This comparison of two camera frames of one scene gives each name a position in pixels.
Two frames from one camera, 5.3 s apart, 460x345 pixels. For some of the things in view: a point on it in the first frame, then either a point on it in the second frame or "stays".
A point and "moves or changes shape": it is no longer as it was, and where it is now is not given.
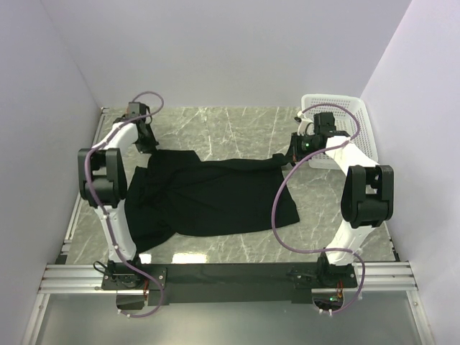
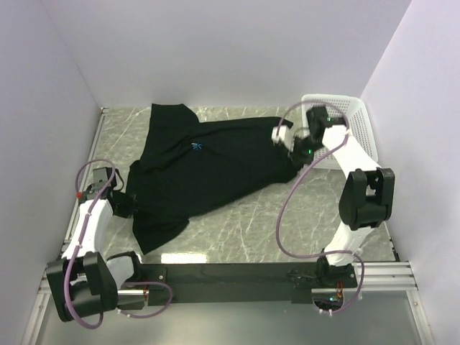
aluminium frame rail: (65, 278) stays
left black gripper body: (149, 131) → (126, 207)
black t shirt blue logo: (177, 194) moves or changes shape
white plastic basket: (344, 121) stays
